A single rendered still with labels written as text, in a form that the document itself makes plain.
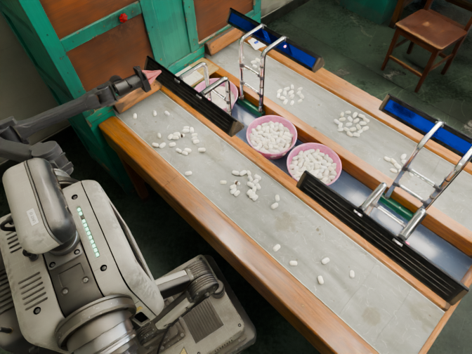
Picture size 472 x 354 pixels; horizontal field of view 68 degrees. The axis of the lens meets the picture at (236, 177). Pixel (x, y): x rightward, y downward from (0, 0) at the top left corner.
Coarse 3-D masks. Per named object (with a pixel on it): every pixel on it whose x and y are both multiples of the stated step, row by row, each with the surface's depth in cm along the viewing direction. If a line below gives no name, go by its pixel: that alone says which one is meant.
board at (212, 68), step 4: (200, 60) 217; (204, 60) 216; (192, 64) 215; (196, 64) 215; (208, 64) 214; (212, 64) 214; (200, 68) 212; (208, 68) 212; (212, 68) 212; (216, 68) 212; (200, 72) 210; (212, 72) 211; (200, 80) 207; (192, 84) 205
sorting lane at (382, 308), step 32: (160, 96) 205; (160, 128) 191; (192, 160) 178; (224, 160) 178; (224, 192) 167; (256, 192) 166; (288, 192) 166; (256, 224) 157; (288, 224) 157; (320, 224) 156; (288, 256) 148; (320, 256) 148; (352, 256) 147; (320, 288) 140; (352, 288) 140; (384, 288) 140; (352, 320) 133; (384, 320) 133; (416, 320) 132; (384, 352) 127; (416, 352) 127
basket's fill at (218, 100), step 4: (216, 88) 208; (220, 88) 209; (224, 88) 209; (212, 92) 206; (220, 92) 206; (224, 92) 206; (212, 96) 204; (216, 96) 205; (232, 96) 205; (212, 100) 202; (216, 100) 202; (220, 100) 202; (224, 100) 202; (232, 100) 203; (216, 104) 201; (220, 104) 201; (224, 104) 201
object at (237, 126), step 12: (168, 72) 161; (168, 84) 162; (180, 84) 158; (180, 96) 159; (192, 96) 154; (204, 96) 151; (204, 108) 151; (216, 108) 147; (216, 120) 148; (228, 120) 144; (228, 132) 146
